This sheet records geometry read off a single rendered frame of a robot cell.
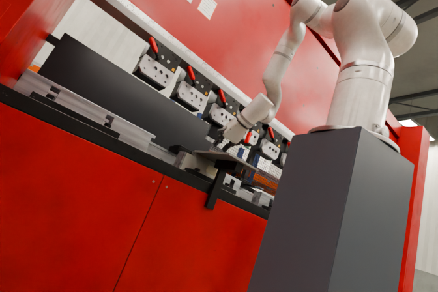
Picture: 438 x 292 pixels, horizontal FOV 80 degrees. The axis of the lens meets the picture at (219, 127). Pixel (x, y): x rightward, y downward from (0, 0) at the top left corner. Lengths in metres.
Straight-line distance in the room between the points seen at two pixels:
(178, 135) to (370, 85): 1.35
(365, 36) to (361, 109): 0.19
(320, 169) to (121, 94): 1.33
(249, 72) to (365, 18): 0.86
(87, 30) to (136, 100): 4.31
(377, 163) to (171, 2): 1.05
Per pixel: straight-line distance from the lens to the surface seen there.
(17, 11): 0.88
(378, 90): 0.67
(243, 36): 1.51
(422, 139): 3.31
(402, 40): 0.84
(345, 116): 0.63
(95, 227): 0.99
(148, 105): 1.71
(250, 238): 1.38
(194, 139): 1.86
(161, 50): 1.20
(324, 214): 0.51
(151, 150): 1.42
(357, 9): 0.76
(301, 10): 1.14
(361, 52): 0.72
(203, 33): 1.34
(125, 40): 5.91
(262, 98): 1.15
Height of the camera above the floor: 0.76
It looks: 18 degrees up
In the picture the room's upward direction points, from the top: 22 degrees clockwise
